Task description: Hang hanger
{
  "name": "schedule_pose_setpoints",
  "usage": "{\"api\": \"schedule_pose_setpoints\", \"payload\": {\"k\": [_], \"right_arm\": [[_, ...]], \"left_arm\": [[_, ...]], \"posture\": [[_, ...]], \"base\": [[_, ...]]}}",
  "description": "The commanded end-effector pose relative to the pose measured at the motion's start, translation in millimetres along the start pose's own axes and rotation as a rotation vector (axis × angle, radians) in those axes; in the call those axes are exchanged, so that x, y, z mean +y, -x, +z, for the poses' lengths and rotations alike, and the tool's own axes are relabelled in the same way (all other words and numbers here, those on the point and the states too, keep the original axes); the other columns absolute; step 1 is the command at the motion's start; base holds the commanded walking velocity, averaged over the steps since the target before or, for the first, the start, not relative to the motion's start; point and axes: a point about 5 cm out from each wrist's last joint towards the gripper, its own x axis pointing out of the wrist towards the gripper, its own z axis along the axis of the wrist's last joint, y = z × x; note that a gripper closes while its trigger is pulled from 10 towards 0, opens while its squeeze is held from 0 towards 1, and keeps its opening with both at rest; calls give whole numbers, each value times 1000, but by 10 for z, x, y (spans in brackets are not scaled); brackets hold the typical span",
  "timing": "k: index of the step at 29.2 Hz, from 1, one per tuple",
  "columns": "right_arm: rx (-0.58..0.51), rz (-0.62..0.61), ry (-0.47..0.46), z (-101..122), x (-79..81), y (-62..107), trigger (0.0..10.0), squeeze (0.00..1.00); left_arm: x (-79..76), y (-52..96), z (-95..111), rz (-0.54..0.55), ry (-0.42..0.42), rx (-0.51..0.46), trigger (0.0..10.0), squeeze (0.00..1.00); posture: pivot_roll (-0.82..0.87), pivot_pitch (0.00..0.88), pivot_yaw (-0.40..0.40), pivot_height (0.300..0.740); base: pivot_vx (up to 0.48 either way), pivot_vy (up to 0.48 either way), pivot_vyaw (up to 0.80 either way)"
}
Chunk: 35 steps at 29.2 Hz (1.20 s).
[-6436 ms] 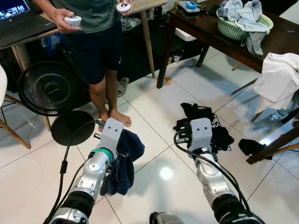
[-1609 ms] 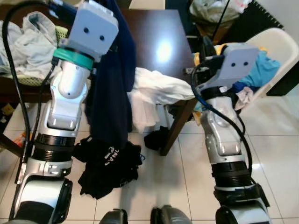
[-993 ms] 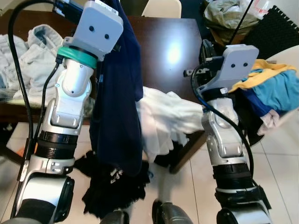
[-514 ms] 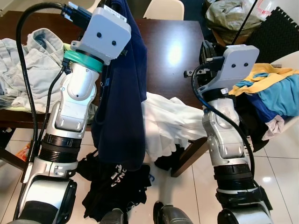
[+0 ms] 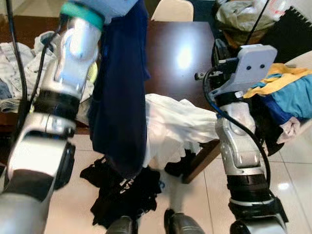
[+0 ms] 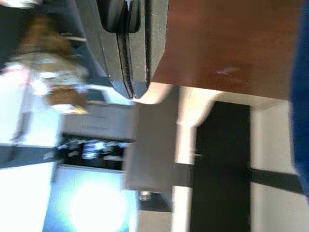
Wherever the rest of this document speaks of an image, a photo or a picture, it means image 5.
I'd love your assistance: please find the navy blue garment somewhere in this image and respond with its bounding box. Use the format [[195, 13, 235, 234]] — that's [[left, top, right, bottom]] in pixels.
[[88, 0, 150, 178]]

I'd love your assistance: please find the olive grey garment pile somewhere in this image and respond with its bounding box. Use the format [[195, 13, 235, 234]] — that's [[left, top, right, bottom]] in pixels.
[[214, 0, 268, 48]]

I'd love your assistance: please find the dark wooden table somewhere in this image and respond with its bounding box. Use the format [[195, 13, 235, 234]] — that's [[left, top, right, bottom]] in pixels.
[[0, 15, 230, 185]]

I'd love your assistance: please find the thin black rod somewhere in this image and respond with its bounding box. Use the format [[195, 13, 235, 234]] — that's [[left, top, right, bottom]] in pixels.
[[244, 0, 272, 47]]

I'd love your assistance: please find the yellow garment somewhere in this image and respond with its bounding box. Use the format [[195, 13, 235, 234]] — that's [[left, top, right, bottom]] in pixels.
[[242, 62, 312, 99]]

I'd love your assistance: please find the beige chair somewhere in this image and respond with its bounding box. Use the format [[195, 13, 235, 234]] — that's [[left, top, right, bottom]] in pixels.
[[151, 0, 195, 22]]

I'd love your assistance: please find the black foam mat tile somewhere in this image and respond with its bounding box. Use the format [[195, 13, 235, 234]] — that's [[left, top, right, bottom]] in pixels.
[[266, 7, 312, 64]]

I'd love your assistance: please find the crumpled black garment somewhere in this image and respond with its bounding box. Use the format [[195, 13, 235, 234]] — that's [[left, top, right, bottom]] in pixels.
[[246, 95, 293, 156], [80, 155, 162, 229]]

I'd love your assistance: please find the white garment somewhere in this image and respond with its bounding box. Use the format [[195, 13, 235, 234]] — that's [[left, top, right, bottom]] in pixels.
[[144, 94, 220, 169]]

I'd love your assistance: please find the pale pink cloth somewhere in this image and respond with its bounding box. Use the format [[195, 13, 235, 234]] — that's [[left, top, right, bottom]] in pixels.
[[275, 117, 303, 144]]

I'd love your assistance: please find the robot right leg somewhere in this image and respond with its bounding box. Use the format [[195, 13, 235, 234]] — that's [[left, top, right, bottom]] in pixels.
[[163, 209, 205, 234]]

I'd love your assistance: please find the robot leg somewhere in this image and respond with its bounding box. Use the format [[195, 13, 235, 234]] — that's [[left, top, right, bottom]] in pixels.
[[105, 216, 138, 234], [163, 209, 205, 234]]

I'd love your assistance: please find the robot left leg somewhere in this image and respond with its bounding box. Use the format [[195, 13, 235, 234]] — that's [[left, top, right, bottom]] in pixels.
[[105, 216, 138, 234]]

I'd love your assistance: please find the pale grey garment pile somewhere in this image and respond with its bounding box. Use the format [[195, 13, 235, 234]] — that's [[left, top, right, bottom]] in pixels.
[[0, 30, 98, 125]]

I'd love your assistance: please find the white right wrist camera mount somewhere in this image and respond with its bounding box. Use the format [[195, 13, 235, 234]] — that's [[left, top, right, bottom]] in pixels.
[[214, 44, 278, 100]]

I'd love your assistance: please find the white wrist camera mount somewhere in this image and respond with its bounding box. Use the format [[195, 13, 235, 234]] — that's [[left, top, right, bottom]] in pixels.
[[214, 44, 278, 100], [73, 0, 139, 22]]

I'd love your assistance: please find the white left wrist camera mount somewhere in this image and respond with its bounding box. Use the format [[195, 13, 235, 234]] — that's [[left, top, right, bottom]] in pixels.
[[73, 0, 139, 22]]

